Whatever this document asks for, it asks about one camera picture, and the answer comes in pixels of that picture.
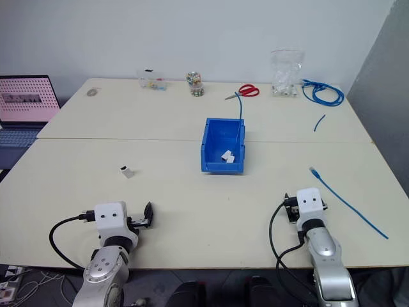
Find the clear plastic parts box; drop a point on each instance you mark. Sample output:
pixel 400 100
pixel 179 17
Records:
pixel 151 80

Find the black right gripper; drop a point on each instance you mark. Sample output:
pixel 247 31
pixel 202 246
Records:
pixel 291 212

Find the jar of colourful pins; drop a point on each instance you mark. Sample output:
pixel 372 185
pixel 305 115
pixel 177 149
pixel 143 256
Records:
pixel 195 83

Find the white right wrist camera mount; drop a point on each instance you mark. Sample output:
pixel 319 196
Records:
pixel 308 204

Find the small white connector piece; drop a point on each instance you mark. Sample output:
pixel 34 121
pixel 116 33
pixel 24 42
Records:
pixel 126 172

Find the blue plastic storage bin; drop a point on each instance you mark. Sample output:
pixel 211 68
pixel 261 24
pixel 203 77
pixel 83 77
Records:
pixel 223 145

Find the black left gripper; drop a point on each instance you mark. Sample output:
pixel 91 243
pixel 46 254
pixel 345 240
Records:
pixel 139 222

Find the white connectors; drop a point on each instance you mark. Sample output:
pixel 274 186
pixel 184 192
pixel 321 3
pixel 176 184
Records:
pixel 228 156

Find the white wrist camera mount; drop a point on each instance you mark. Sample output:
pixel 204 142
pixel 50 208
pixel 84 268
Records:
pixel 110 217
pixel 308 204

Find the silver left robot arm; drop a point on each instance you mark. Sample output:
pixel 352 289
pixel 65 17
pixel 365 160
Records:
pixel 102 272

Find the open laptop pink screen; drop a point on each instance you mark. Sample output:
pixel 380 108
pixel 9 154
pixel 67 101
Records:
pixel 22 108

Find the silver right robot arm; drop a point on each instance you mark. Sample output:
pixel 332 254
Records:
pixel 329 265

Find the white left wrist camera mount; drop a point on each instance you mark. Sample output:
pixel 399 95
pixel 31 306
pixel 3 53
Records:
pixel 110 217

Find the clear bag of connectors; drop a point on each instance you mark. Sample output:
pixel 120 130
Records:
pixel 286 75

